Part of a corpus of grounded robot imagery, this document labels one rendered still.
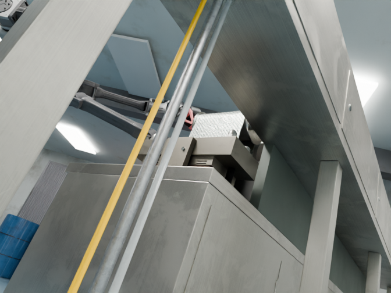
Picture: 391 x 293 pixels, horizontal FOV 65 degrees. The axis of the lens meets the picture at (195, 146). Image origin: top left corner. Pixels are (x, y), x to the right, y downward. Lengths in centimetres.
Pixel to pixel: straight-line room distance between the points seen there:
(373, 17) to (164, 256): 284
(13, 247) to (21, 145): 509
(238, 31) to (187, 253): 50
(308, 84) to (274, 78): 8
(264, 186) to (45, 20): 83
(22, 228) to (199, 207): 473
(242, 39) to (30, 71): 54
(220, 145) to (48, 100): 64
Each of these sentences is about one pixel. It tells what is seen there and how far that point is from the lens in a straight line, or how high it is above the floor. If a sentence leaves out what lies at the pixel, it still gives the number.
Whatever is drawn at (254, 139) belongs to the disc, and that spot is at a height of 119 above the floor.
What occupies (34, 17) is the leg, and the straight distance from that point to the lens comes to 29.
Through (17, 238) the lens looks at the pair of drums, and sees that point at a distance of 534.
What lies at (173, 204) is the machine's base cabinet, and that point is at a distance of 77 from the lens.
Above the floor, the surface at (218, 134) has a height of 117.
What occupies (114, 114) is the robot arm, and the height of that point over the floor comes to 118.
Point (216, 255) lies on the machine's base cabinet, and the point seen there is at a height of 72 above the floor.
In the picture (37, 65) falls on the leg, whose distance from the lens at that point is 28.
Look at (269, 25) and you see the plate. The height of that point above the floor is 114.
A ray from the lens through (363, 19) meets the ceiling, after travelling 323.
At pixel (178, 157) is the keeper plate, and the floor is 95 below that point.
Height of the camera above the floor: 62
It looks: 25 degrees up
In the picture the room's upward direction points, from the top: 20 degrees clockwise
